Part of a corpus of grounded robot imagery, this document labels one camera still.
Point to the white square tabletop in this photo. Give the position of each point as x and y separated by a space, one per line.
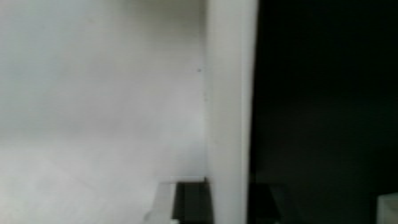
102 129

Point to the white table leg with tag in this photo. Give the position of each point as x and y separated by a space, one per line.
388 209

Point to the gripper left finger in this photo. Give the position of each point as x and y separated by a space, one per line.
193 203

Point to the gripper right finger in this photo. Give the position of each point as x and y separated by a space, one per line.
269 208

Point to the white boundary wall frame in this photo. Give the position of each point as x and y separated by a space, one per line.
232 21

